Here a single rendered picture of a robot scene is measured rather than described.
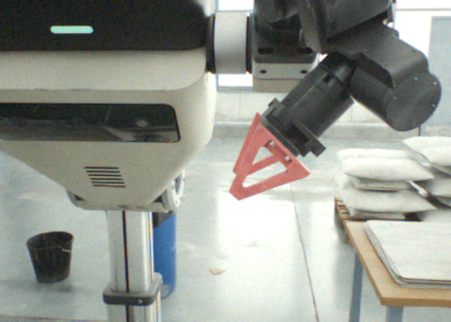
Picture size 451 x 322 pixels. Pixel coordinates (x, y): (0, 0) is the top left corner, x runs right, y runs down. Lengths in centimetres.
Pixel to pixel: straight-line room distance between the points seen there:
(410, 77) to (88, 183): 60
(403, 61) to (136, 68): 39
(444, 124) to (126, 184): 826
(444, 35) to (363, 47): 833
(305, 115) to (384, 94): 9
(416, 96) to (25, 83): 51
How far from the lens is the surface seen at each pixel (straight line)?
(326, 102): 47
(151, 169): 78
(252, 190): 46
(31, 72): 72
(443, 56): 877
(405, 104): 43
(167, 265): 281
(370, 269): 159
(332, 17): 44
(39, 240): 335
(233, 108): 836
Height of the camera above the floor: 142
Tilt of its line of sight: 13 degrees down
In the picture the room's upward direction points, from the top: straight up
